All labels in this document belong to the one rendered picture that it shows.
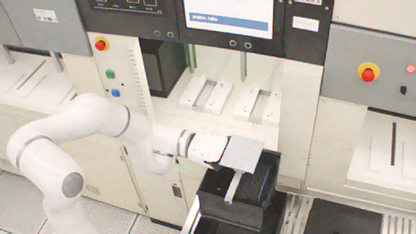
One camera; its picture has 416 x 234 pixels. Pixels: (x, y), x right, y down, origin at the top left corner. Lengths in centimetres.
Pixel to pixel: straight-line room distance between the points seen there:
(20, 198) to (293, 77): 226
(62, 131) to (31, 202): 205
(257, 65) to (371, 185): 89
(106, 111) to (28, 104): 136
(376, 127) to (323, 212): 54
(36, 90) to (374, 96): 176
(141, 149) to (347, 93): 66
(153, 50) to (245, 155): 81
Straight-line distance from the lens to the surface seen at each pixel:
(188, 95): 190
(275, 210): 161
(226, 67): 210
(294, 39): 122
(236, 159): 114
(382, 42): 119
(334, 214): 155
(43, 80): 238
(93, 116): 92
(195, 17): 128
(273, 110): 181
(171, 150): 121
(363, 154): 175
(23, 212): 293
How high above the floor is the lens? 216
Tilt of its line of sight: 50 degrees down
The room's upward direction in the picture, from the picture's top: 2 degrees counter-clockwise
